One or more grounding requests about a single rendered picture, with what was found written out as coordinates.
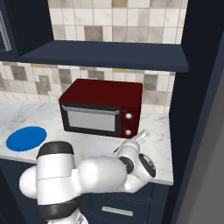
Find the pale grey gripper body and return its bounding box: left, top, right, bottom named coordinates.
left=134, top=129, right=151, bottom=146

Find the glass toaster oven door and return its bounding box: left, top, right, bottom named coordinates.
left=59, top=101, right=123, bottom=138

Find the red toaster oven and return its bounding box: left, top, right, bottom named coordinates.
left=58, top=78, right=144, bottom=140

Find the blue round plate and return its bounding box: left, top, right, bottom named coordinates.
left=5, top=125, right=48, bottom=152

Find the dark navy base cupboard door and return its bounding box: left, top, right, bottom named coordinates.
left=0, top=158, right=42, bottom=224

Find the dark navy drawer front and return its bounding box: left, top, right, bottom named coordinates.
left=79, top=183, right=170, bottom=224

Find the dark navy tall cupboard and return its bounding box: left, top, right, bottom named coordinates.
left=161, top=0, right=224, bottom=224

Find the silver toaster oven door handle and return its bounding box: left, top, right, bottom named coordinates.
left=60, top=104, right=121, bottom=116

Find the silver drawer handle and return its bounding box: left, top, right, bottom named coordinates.
left=101, top=205, right=135, bottom=218

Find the dark navy wall shelf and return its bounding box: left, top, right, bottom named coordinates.
left=18, top=39, right=190, bottom=74

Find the dark navy wall cupboard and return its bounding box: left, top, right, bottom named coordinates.
left=0, top=0, right=55, bottom=59

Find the silver cupboard handle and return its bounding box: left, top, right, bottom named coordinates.
left=0, top=10, right=12, bottom=53

